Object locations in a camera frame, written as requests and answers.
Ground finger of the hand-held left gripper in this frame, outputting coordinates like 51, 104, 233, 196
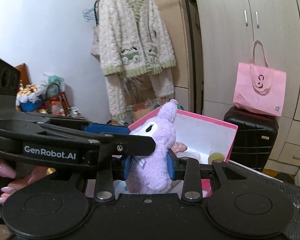
40, 126, 157, 167
25, 112, 131, 134

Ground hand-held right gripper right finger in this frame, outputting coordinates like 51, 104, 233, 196
166, 149, 239, 203

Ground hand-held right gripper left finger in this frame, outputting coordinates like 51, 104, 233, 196
94, 155, 133, 203

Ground purple plush toy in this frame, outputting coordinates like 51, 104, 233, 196
125, 99, 178, 194

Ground white plush ball toy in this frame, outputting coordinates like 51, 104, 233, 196
182, 147, 208, 166

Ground pink cardboard box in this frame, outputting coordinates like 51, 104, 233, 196
86, 109, 238, 198

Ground green powder puff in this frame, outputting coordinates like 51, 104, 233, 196
207, 152, 226, 165

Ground person's left hand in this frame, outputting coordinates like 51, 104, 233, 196
0, 154, 49, 204

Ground brown paper bag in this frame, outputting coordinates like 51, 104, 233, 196
131, 99, 163, 123

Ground cream fluffy pants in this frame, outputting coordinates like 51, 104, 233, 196
105, 69, 176, 121

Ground blue bucket of flowers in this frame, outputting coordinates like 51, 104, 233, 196
16, 84, 45, 112

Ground red woven basket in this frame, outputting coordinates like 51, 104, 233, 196
44, 83, 70, 116

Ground brown wooden furniture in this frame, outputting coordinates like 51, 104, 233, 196
15, 64, 32, 87

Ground white green plastic bag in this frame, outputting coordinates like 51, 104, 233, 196
42, 73, 65, 93

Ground canvas tote bag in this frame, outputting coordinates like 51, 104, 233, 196
90, 26, 102, 61

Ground black suitcase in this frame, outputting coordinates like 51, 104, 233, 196
224, 106, 279, 173

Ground cream fluffy cardigan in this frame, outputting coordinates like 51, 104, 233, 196
97, 0, 177, 77

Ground black clothes rack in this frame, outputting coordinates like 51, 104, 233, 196
94, 0, 205, 115

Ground pink tote bag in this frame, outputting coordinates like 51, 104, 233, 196
233, 40, 287, 117

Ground tall beige cabinet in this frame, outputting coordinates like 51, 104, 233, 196
150, 0, 203, 115

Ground light wood three-door wardrobe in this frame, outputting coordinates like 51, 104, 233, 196
192, 0, 300, 173

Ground blue wire hangers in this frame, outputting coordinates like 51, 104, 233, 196
82, 7, 98, 22

